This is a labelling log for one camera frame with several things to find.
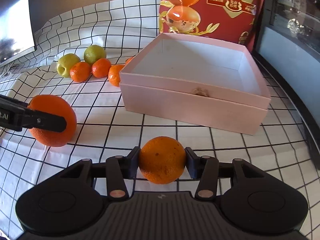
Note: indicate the orange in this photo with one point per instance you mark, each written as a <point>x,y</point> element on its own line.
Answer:
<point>162,160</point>

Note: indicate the glass panel computer case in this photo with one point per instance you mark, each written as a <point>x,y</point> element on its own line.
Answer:
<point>287,45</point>

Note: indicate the red quail egg snack bag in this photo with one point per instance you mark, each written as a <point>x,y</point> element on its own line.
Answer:
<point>229,20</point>

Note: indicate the pink open gift box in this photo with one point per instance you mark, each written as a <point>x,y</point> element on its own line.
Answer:
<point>197,80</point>

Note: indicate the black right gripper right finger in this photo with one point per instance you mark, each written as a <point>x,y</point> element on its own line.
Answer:
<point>206,170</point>

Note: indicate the monitor screen at left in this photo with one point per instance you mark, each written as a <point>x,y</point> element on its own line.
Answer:
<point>17,37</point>

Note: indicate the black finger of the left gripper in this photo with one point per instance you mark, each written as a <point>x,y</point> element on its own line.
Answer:
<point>43,120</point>

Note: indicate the small tangerine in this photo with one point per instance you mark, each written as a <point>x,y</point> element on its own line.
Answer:
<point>114,74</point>
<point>80,72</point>
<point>129,59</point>
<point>101,68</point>

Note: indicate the green apple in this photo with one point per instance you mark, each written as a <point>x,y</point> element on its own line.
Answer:
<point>93,53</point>
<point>65,64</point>

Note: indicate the white black grid tablecloth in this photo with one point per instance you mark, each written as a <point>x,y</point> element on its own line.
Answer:
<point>105,128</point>

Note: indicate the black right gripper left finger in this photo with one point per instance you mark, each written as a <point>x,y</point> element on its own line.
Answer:
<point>118,169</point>

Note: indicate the large orange fruit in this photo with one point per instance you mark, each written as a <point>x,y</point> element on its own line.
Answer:
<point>54,105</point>

